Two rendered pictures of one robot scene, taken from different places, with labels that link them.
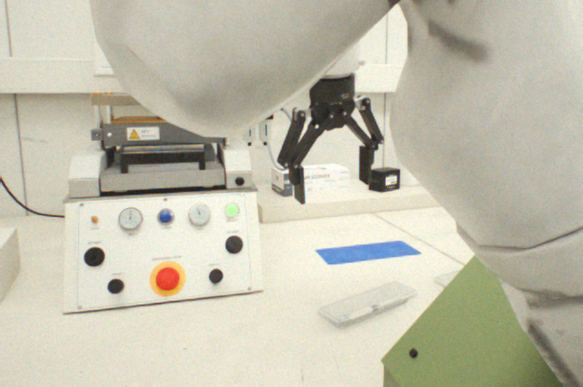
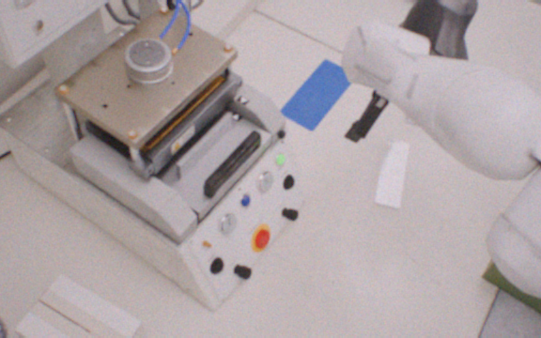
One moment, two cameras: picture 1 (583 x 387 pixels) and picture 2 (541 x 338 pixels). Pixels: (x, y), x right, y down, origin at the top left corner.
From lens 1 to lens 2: 1.08 m
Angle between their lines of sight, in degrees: 58
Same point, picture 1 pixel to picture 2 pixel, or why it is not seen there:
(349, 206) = (239, 17)
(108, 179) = (204, 209)
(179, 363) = (346, 295)
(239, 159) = (271, 114)
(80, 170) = (178, 220)
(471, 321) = not seen: outside the picture
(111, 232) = (218, 241)
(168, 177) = (239, 172)
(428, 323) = not seen: hidden behind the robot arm
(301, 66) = not seen: outside the picture
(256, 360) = (378, 263)
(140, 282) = (247, 254)
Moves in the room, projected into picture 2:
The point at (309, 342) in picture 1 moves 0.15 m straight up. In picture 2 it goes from (388, 230) to (406, 192)
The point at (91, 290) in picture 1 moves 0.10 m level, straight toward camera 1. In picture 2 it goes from (224, 285) to (270, 306)
